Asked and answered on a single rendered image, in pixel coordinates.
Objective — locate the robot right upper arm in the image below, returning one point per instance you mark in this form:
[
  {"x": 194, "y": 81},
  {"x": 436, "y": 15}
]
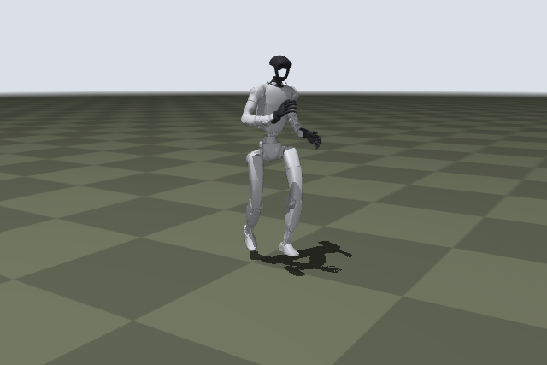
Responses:
[{"x": 255, "y": 95}]

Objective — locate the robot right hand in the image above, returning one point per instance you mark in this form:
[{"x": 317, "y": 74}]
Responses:
[{"x": 283, "y": 110}]

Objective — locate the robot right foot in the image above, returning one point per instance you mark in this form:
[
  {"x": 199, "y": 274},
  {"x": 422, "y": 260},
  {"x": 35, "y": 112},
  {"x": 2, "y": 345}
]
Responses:
[{"x": 250, "y": 240}]

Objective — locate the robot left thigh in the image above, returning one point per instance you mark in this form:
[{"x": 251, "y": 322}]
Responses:
[{"x": 294, "y": 175}]

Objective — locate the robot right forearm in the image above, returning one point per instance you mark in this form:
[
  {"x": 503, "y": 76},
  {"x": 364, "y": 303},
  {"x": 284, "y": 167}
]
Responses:
[{"x": 256, "y": 120}]

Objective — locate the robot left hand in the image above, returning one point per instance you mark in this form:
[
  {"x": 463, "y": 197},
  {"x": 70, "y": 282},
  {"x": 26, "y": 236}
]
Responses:
[{"x": 312, "y": 137}]

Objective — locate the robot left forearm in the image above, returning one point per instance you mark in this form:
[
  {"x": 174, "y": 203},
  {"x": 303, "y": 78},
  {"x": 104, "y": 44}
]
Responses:
[{"x": 295, "y": 124}]

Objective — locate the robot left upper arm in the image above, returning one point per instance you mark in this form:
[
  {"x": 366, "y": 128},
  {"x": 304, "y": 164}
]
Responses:
[{"x": 295, "y": 96}]

